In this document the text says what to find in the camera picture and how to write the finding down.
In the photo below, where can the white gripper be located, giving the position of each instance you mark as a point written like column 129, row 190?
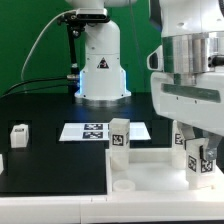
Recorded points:
column 201, row 106

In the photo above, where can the white block at left edge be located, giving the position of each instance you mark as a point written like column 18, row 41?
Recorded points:
column 1, row 164

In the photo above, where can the white fence rail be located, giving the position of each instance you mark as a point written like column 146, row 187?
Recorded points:
column 115, row 208
column 218, row 179

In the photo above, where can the white front fence rail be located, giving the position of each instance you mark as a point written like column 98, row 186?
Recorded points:
column 115, row 208

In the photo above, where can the black camera on stand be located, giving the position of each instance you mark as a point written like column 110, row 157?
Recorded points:
column 77, row 19

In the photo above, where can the white right fence rail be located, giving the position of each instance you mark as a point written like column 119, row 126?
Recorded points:
column 218, row 179

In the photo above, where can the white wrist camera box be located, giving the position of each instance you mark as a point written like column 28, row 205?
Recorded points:
column 155, row 60

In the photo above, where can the white square table top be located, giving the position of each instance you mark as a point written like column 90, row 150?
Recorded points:
column 151, row 171

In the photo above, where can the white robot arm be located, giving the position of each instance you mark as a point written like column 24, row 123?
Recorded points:
column 186, row 57

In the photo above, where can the white tag sheet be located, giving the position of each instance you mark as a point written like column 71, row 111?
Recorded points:
column 99, row 132

